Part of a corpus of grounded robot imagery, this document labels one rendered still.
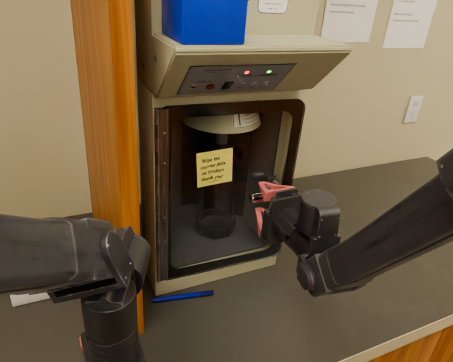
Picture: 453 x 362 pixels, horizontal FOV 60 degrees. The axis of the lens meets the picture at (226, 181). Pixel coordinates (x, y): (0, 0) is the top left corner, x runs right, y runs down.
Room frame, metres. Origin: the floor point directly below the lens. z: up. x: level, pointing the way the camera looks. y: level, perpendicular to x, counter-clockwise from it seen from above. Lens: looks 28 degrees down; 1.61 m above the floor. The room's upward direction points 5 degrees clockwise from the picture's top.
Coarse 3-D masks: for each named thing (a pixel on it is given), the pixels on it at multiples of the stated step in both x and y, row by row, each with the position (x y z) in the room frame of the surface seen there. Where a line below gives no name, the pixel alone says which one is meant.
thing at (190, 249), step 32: (192, 128) 0.68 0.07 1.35; (224, 128) 0.71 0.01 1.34; (256, 128) 0.74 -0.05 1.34; (288, 128) 0.77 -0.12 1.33; (192, 160) 0.68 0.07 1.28; (256, 160) 0.74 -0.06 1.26; (288, 160) 0.78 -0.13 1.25; (192, 192) 0.68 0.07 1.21; (224, 192) 0.72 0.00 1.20; (256, 192) 0.75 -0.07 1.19; (192, 224) 0.69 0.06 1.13; (224, 224) 0.72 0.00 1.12; (256, 224) 0.75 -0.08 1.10; (192, 256) 0.69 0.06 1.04; (224, 256) 0.72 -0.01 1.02; (256, 256) 0.76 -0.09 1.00
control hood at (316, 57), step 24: (168, 48) 0.58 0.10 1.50; (192, 48) 0.57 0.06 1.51; (216, 48) 0.59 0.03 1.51; (240, 48) 0.61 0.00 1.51; (264, 48) 0.63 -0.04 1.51; (288, 48) 0.65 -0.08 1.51; (312, 48) 0.67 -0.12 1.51; (336, 48) 0.69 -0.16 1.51; (168, 72) 0.59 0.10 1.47; (312, 72) 0.73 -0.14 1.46; (168, 96) 0.65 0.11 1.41
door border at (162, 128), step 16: (160, 112) 0.66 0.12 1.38; (160, 128) 0.66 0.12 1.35; (160, 144) 0.66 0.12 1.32; (160, 160) 0.66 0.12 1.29; (160, 176) 0.66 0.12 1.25; (160, 192) 0.66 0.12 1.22; (160, 208) 0.66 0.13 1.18; (160, 224) 0.66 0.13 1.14; (160, 240) 0.66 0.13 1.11; (160, 256) 0.66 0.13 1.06; (160, 272) 0.66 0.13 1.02
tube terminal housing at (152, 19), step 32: (160, 0) 0.67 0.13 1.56; (256, 0) 0.75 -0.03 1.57; (288, 0) 0.78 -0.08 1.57; (160, 32) 0.67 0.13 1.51; (256, 32) 0.75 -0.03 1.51; (288, 32) 0.78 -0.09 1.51; (192, 96) 0.70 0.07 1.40; (224, 96) 0.73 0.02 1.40; (256, 96) 0.76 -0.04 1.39; (288, 96) 0.79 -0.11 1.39; (160, 288) 0.67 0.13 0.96
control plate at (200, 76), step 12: (192, 72) 0.61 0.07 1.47; (204, 72) 0.62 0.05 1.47; (216, 72) 0.63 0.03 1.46; (228, 72) 0.64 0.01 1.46; (240, 72) 0.65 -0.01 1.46; (252, 72) 0.66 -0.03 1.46; (264, 72) 0.67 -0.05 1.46; (276, 72) 0.68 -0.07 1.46; (288, 72) 0.70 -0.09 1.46; (192, 84) 0.64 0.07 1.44; (204, 84) 0.65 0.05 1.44; (216, 84) 0.66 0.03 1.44; (264, 84) 0.71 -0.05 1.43; (276, 84) 0.72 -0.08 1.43
